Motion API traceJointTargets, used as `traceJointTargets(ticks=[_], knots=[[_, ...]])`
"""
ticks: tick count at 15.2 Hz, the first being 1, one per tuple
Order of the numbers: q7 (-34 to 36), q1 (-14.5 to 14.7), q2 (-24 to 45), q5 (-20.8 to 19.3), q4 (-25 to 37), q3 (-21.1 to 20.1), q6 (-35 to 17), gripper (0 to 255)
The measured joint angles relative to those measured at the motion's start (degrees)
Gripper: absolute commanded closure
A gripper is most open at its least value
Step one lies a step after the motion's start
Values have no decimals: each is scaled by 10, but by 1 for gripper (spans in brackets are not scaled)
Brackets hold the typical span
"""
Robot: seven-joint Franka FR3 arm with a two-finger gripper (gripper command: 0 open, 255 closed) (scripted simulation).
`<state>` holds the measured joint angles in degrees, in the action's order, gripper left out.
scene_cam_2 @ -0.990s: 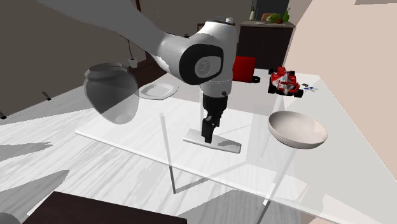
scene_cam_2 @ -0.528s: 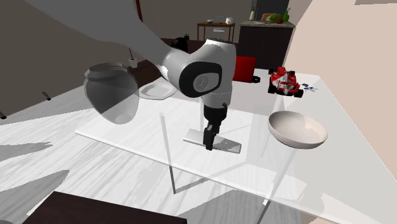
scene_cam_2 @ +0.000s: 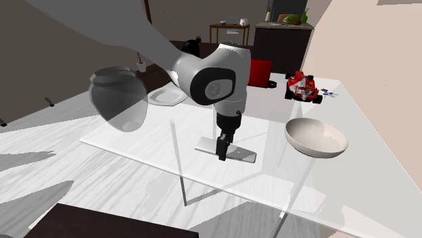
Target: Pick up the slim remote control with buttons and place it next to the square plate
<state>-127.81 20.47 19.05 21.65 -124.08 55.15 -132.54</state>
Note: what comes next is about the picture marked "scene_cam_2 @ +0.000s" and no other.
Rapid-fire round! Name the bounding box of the grey flat slab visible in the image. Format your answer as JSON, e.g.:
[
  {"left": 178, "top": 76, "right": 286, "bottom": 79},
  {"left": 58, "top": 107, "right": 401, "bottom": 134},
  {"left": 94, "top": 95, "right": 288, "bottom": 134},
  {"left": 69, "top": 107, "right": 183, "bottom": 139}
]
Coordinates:
[{"left": 194, "top": 136, "right": 258, "bottom": 164}]

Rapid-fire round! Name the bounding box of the red box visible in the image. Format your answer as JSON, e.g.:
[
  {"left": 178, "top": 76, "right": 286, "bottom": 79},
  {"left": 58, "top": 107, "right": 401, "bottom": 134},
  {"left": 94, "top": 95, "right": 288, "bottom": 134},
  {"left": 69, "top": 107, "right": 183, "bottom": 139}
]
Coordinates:
[{"left": 247, "top": 59, "right": 277, "bottom": 89}]

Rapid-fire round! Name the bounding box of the white plate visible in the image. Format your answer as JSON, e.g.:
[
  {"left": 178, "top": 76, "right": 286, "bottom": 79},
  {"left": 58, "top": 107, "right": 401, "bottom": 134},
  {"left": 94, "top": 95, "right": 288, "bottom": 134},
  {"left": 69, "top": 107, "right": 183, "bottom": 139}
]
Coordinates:
[{"left": 147, "top": 86, "right": 189, "bottom": 108}]

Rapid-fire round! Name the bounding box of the red toy racing car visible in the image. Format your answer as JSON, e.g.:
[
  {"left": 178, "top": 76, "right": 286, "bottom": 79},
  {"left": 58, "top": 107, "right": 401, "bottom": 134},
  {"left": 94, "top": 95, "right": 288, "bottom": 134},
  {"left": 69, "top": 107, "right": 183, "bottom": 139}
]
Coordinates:
[{"left": 284, "top": 70, "right": 324, "bottom": 105}]

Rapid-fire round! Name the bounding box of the black rounded object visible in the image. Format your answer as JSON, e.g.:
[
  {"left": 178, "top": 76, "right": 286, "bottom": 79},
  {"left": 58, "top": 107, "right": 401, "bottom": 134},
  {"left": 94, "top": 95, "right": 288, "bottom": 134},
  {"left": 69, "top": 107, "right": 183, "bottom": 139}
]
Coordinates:
[{"left": 181, "top": 39, "right": 202, "bottom": 59}]

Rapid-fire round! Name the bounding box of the white bowl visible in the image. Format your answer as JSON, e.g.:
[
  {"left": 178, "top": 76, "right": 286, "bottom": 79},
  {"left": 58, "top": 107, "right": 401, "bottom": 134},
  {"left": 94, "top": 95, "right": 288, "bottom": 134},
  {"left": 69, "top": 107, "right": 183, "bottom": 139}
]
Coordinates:
[{"left": 284, "top": 117, "right": 350, "bottom": 160}]

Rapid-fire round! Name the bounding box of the dark kitchen cabinet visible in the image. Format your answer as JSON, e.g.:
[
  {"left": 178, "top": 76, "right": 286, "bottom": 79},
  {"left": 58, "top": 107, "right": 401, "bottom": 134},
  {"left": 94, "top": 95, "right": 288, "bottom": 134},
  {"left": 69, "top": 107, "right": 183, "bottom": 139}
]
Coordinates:
[{"left": 253, "top": 7, "right": 314, "bottom": 75}]

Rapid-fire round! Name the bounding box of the wooden side table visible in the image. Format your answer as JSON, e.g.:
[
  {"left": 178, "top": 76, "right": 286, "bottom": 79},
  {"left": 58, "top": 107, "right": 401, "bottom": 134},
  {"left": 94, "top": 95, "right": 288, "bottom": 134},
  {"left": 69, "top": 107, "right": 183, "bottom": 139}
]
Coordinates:
[{"left": 208, "top": 18, "right": 251, "bottom": 46}]

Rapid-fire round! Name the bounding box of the small blue and grey item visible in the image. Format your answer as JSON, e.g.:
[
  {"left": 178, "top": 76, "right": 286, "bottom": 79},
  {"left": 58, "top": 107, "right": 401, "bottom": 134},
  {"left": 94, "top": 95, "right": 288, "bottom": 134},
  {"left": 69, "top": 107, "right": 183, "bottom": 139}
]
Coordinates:
[{"left": 319, "top": 87, "right": 339, "bottom": 99}]

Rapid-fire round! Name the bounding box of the grey glass vase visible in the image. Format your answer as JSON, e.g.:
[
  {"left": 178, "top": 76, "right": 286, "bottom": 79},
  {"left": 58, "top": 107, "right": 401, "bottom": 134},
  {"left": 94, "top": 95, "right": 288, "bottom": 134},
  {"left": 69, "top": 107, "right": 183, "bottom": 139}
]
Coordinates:
[{"left": 88, "top": 66, "right": 149, "bottom": 133}]

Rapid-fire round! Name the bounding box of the glass table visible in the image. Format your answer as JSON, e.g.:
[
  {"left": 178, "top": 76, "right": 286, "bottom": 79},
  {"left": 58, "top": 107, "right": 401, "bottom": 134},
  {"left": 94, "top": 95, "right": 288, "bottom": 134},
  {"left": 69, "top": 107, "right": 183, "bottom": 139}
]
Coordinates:
[{"left": 78, "top": 72, "right": 422, "bottom": 238}]

